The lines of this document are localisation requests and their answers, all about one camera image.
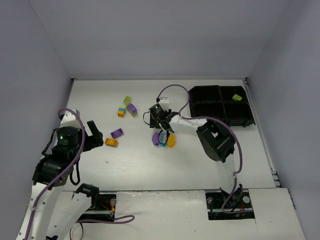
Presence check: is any green blue orange lego stack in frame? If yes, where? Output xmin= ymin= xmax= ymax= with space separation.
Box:
xmin=117 ymin=105 xmax=126 ymax=118

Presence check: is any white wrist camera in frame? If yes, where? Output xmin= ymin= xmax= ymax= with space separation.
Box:
xmin=58 ymin=110 xmax=81 ymax=129
xmin=156 ymin=97 xmax=170 ymax=111

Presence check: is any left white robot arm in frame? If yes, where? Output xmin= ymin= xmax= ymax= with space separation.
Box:
xmin=16 ymin=120 xmax=104 ymax=240

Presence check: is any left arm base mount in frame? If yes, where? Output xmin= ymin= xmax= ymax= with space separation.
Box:
xmin=84 ymin=192 xmax=117 ymax=216

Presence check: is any lime green lego brick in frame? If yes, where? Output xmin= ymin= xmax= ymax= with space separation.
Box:
xmin=123 ymin=96 xmax=132 ymax=105

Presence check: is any purple oval lego block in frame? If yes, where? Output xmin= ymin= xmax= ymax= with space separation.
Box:
xmin=151 ymin=132 xmax=160 ymax=146

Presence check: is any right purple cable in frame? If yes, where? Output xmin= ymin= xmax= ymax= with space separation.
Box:
xmin=156 ymin=84 xmax=255 ymax=214

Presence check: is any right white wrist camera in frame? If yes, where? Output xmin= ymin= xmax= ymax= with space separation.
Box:
xmin=156 ymin=97 xmax=170 ymax=111

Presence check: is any purple blue orange lego stack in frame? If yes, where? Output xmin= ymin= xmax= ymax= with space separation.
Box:
xmin=126 ymin=103 xmax=138 ymax=118

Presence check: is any orange oval lego block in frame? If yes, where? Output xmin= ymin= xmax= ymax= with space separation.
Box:
xmin=167 ymin=134 xmax=176 ymax=148

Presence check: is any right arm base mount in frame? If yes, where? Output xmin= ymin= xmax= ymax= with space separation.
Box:
xmin=205 ymin=188 xmax=255 ymax=221

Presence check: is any black compartment sorting tray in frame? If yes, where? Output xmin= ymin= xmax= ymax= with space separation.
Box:
xmin=188 ymin=85 xmax=255 ymax=127

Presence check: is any purple lego brick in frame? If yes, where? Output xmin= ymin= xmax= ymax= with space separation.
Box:
xmin=110 ymin=128 xmax=124 ymax=139

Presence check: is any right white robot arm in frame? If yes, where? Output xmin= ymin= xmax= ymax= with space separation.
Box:
xmin=148 ymin=103 xmax=243 ymax=196

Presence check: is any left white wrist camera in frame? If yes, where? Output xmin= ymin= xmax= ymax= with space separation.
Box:
xmin=58 ymin=110 xmax=81 ymax=129

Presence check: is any teal oval face lego block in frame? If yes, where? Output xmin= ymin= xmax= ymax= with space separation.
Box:
xmin=158 ymin=132 xmax=168 ymax=147

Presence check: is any orange lego brick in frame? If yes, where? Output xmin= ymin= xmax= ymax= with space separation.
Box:
xmin=104 ymin=138 xmax=118 ymax=147

